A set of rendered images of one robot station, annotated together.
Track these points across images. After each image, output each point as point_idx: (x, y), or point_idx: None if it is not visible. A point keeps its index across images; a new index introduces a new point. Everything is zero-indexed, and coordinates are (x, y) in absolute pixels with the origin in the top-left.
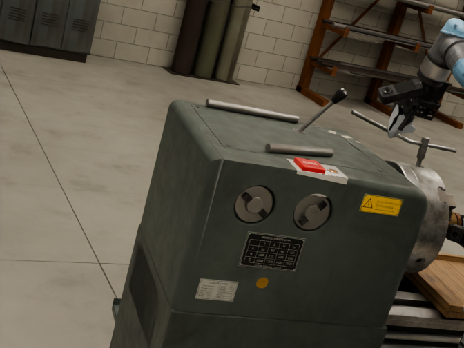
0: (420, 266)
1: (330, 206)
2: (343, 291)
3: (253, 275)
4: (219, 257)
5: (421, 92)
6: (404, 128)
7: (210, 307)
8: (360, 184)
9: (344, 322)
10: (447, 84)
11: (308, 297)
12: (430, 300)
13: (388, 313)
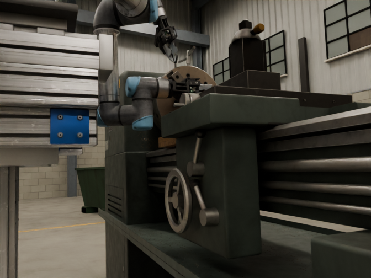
0: (160, 119)
1: None
2: (117, 134)
3: (109, 135)
4: (106, 131)
5: (157, 30)
6: (168, 52)
7: (106, 153)
8: None
9: (119, 152)
10: (159, 17)
11: (114, 141)
12: None
13: (125, 142)
